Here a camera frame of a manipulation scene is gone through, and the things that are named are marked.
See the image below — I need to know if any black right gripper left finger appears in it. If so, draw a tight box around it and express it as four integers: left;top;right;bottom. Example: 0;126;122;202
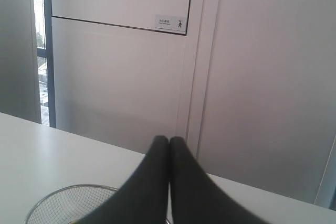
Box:
77;136;170;223

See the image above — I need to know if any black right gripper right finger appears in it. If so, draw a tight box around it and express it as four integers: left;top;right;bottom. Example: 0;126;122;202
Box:
170;136;266;223

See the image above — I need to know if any oval steel mesh basket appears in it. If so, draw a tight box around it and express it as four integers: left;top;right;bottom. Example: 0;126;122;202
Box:
24;184;119;223

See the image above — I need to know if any small white wall sign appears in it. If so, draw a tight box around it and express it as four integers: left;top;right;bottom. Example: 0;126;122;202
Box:
155;14;187;33

